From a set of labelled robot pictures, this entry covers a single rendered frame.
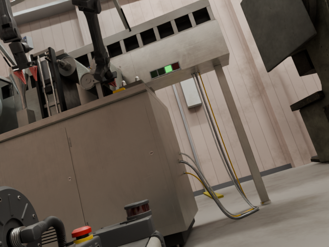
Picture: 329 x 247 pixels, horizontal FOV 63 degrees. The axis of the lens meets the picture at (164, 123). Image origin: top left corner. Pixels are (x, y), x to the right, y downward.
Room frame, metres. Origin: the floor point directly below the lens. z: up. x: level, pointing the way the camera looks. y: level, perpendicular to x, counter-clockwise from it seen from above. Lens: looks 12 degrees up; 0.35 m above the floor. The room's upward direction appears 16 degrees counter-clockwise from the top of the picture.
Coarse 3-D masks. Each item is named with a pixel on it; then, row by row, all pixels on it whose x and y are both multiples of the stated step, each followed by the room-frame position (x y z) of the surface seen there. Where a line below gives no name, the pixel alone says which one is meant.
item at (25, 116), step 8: (16, 80) 1.88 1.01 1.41; (16, 88) 1.91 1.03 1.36; (24, 88) 1.93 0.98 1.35; (24, 96) 1.93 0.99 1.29; (24, 104) 1.92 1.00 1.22; (16, 112) 1.90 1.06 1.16; (24, 112) 1.89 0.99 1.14; (32, 112) 1.95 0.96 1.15; (24, 120) 1.89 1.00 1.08; (32, 120) 1.93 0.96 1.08
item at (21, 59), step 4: (20, 52) 1.19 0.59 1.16; (24, 52) 1.21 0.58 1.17; (16, 56) 1.19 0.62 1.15; (20, 56) 1.19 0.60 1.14; (24, 56) 1.21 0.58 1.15; (16, 60) 1.20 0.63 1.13; (20, 60) 1.20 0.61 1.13; (24, 60) 1.21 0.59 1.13; (20, 64) 1.21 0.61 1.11; (28, 64) 1.22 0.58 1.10; (12, 68) 1.21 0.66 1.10; (16, 68) 1.25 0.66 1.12
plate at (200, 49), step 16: (192, 32) 1.93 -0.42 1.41; (208, 32) 1.91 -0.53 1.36; (144, 48) 1.99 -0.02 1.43; (160, 48) 1.97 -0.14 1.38; (176, 48) 1.95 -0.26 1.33; (192, 48) 1.94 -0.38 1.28; (208, 48) 1.92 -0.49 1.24; (224, 48) 1.90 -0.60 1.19; (128, 64) 2.02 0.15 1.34; (144, 64) 2.00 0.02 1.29; (160, 64) 1.98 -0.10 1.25; (192, 64) 1.94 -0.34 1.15; (208, 64) 2.00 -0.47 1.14; (224, 64) 2.10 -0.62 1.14; (128, 80) 2.02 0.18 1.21; (144, 80) 2.00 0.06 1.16; (160, 80) 2.04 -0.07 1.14; (176, 80) 2.15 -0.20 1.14; (16, 96) 2.19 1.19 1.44; (32, 96) 2.16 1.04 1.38; (48, 96) 2.14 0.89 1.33; (80, 96) 2.09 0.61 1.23; (96, 96) 2.07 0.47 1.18
